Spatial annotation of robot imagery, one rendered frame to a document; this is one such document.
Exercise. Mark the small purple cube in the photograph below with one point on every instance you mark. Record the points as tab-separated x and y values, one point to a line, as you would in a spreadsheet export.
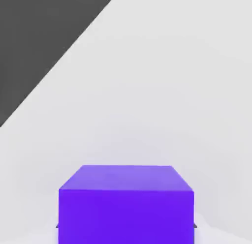
126	212

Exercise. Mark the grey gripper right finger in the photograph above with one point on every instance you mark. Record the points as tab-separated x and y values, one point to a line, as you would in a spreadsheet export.
195	226

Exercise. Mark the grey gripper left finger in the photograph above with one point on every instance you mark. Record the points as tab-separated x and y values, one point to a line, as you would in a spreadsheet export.
57	226

